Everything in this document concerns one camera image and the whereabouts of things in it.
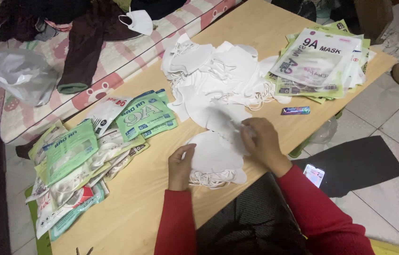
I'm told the stack of empty mask bags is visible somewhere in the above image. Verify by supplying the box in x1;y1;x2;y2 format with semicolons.
265;19;377;105

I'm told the person's left hand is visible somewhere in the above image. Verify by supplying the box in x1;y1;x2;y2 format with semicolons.
168;143;197;192

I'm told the heap of packed mask packets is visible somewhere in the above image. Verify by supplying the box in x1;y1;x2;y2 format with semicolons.
25;89;179;242

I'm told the heap of dark clothes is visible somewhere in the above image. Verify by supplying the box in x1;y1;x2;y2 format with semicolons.
0;0;189;95

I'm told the black floor mat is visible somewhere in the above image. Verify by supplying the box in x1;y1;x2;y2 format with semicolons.
292;136;399;198

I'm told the brown cardboard box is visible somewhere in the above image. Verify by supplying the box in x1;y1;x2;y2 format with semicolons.
353;0;395;45

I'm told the green table frame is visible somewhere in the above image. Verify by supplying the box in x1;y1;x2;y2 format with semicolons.
25;109;344;255

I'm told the white plastic bag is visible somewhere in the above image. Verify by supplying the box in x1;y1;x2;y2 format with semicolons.
0;48;60;107

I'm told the person's right hand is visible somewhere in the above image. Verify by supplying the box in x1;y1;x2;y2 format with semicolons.
240;118;293;178

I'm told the person's black quilted garment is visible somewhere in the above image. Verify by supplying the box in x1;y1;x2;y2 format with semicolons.
196;172;310;255

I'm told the clear plastic bag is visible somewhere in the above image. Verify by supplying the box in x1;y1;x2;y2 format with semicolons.
309;116;338;145

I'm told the pink patterned mattress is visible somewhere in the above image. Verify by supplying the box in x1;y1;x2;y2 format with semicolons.
0;0;243;144

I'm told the small blue candy packet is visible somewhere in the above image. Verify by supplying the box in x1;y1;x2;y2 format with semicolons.
281;106;310;116

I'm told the small white mask stack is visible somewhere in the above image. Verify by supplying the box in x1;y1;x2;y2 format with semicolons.
185;130;249;190

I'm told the pile of loose white masks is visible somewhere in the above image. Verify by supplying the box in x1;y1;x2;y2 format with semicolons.
161;33;292;123

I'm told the smartphone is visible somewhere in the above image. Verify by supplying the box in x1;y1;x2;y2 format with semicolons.
303;164;326;188

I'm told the white face mask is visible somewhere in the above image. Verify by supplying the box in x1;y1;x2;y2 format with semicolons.
119;9;154;36
207;108;255;156

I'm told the yellow stool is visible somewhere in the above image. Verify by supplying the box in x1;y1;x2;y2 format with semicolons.
369;239;399;255

